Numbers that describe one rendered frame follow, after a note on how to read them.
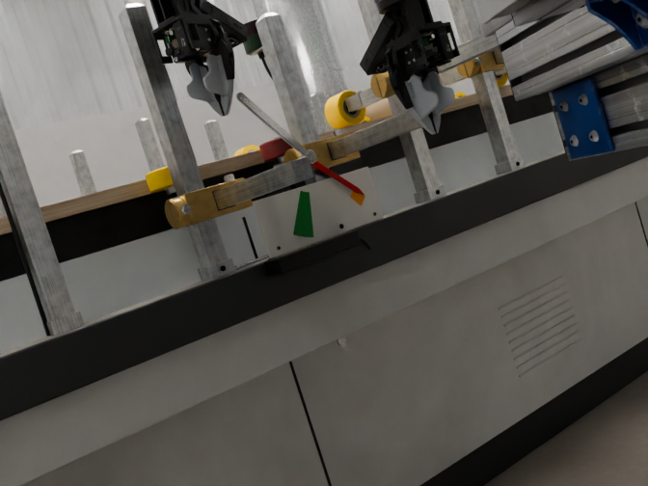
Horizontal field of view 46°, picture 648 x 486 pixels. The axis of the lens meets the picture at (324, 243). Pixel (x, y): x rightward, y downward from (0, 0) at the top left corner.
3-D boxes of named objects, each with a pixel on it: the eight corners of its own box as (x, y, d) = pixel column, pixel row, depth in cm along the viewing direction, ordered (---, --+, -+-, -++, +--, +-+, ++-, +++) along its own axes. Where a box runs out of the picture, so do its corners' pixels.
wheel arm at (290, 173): (317, 182, 107) (308, 152, 107) (297, 188, 105) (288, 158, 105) (189, 226, 143) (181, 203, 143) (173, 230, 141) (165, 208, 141)
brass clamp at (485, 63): (519, 63, 170) (512, 40, 169) (478, 72, 162) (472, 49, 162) (498, 71, 175) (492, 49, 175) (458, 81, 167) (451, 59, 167)
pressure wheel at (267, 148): (321, 183, 153) (304, 128, 153) (288, 194, 149) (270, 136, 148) (300, 191, 160) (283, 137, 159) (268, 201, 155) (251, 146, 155)
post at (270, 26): (359, 265, 140) (279, 10, 137) (344, 271, 138) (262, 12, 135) (348, 266, 143) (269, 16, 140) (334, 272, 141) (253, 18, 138)
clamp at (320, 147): (361, 157, 143) (353, 130, 142) (303, 174, 135) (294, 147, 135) (343, 163, 147) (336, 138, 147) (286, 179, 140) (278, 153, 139)
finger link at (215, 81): (205, 118, 117) (186, 60, 117) (229, 115, 122) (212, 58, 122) (220, 112, 116) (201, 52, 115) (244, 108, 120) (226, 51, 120)
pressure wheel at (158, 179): (211, 218, 144) (192, 159, 143) (200, 221, 136) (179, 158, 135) (172, 230, 145) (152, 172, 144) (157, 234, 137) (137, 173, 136)
